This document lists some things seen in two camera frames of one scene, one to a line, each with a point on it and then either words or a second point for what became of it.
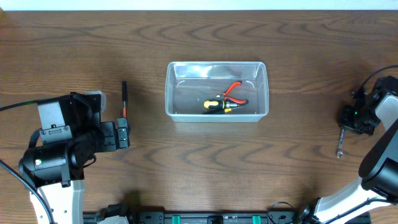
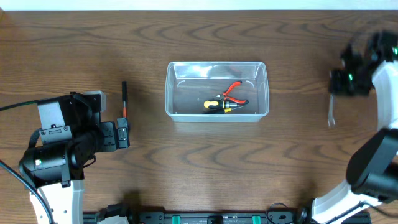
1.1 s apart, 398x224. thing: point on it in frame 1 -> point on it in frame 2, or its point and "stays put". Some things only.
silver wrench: [340, 151] -> [331, 116]
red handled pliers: [230, 99] stays put
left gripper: [122, 134] stays put
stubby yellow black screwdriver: [222, 104] stays put
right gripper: [347, 120] -> [337, 81]
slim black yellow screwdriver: [220, 111] stays put
